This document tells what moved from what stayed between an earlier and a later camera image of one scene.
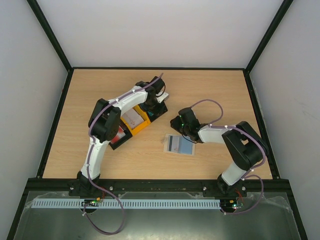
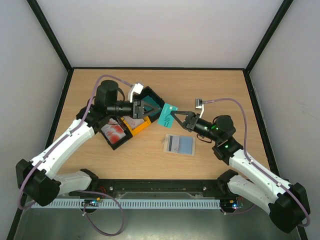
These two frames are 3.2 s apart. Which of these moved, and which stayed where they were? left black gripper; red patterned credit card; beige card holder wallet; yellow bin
Moved: left black gripper
Stayed: red patterned credit card; beige card holder wallet; yellow bin
